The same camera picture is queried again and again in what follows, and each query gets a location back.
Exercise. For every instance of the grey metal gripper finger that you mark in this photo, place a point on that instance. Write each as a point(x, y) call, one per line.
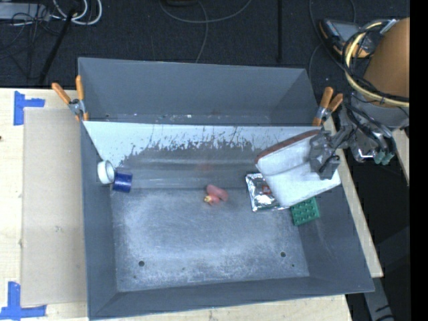
point(330, 170)
point(320, 145)

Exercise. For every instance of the green studded building plate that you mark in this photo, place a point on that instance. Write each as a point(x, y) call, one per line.
point(305, 212)

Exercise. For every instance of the silver foil packet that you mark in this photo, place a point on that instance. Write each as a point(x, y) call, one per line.
point(260, 192)

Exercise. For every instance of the pink toy with yellow tip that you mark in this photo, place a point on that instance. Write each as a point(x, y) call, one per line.
point(217, 193)

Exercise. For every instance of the grey metal bin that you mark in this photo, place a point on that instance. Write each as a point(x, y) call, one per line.
point(207, 239)

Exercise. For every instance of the white tape roll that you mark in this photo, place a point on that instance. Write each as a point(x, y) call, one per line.
point(104, 174)

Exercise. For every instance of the brown cardboard board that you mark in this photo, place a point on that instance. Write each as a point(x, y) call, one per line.
point(50, 206)

